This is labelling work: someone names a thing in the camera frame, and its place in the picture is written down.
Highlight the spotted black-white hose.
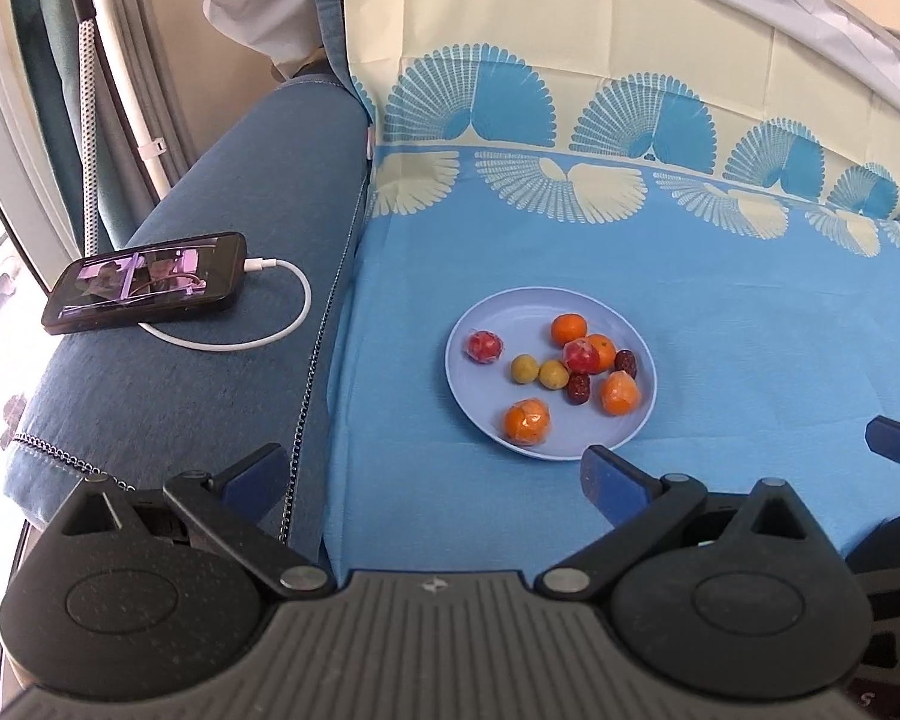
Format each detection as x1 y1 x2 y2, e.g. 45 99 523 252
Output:
58 0 102 256

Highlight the teal curtain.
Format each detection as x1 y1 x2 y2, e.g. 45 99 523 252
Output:
4 0 166 256

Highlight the black smartphone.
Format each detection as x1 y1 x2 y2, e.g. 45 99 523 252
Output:
41 232 248 336

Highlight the dark blue pillow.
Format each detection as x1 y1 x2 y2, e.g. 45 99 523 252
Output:
4 0 380 563

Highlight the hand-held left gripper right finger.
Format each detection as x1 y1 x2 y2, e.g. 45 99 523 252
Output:
532 445 822 602

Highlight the blue fan-print blanket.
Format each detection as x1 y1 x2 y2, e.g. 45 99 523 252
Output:
319 0 900 578

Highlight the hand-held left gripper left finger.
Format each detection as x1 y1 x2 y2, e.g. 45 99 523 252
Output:
41 442 338 602

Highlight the white pole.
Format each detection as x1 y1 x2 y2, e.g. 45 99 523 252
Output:
82 0 172 192

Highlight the white charging cable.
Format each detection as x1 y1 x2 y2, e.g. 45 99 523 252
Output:
139 259 312 352

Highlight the white window frame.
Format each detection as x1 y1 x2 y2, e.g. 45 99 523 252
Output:
0 0 83 293

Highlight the red fruit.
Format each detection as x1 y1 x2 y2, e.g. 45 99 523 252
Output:
464 330 506 363
563 339 601 376

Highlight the light blue plate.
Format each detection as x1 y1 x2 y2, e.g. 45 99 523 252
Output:
445 286 657 462

